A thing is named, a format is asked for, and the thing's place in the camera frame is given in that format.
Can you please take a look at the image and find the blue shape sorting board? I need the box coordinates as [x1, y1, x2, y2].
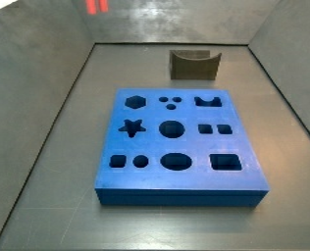
[94, 88, 270, 207]

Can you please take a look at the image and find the dark curved holder block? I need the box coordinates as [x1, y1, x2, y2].
[169, 50, 221, 80]

